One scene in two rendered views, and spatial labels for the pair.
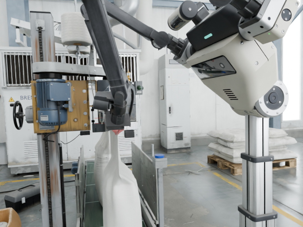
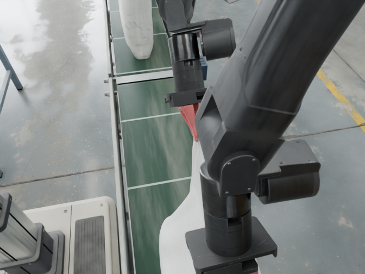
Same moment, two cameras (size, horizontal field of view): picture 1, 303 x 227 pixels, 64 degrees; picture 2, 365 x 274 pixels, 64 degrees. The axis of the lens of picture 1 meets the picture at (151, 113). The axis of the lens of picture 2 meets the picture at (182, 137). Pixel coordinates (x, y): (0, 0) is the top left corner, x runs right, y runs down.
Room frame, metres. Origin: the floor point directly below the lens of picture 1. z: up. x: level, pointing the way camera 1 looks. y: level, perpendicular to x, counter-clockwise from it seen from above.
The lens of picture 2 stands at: (1.44, 0.14, 1.50)
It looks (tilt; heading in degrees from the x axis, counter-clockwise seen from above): 49 degrees down; 182
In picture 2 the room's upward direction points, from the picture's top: straight up
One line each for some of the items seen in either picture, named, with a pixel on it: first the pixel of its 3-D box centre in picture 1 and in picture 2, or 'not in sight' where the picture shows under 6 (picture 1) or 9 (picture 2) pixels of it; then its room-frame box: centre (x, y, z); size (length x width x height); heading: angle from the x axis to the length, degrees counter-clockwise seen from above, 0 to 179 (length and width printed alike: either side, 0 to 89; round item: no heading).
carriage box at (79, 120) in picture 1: (62, 106); not in sight; (1.57, 0.58, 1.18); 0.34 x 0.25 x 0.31; 104
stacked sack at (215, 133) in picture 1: (227, 133); not in sight; (4.27, -1.36, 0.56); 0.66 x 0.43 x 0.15; 102
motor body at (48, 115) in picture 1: (52, 102); not in sight; (1.33, 0.54, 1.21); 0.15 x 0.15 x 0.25
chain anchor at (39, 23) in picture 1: (39, 24); not in sight; (1.48, 0.65, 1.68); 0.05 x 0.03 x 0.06; 104
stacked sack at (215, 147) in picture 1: (228, 146); not in sight; (4.27, -1.36, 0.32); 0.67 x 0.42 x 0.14; 108
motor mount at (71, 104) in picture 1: (69, 97); not in sight; (1.42, 0.48, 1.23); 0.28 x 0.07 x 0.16; 14
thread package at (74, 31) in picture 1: (76, 30); not in sight; (1.37, 0.40, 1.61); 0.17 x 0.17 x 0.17
